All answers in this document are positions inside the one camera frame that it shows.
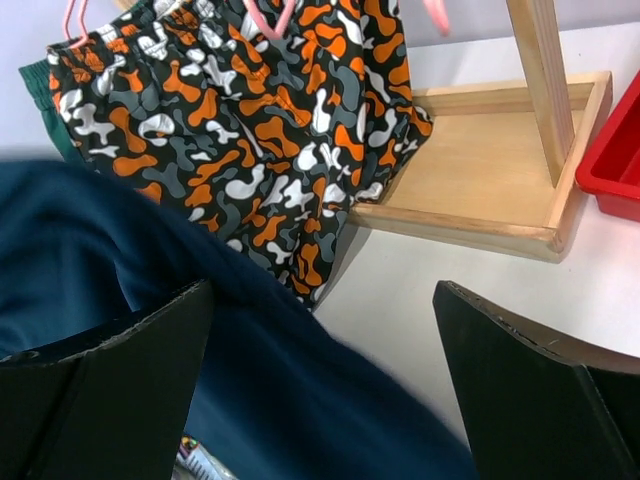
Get green shorts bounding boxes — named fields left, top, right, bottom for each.
left=19, top=60, right=94, bottom=171

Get pink hanger of navy shorts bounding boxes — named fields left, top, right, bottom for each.
left=423, top=0, right=450, bottom=36

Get orange camouflage shorts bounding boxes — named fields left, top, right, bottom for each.
left=47, top=1, right=432, bottom=306

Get wooden clothes rack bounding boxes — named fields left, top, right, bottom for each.
left=350, top=1, right=613, bottom=263

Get navy blue shorts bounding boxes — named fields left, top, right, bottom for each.
left=1, top=160, right=476, bottom=479

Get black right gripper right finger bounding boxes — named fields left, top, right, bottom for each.
left=433, top=281, right=639, bottom=479

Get red plastic bin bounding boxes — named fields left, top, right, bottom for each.
left=576, top=75, right=640, bottom=222

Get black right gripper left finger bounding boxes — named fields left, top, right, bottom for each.
left=1, top=281, right=214, bottom=479

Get pink hanger of camouflage shorts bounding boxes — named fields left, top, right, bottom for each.
left=62, top=0, right=299, bottom=50

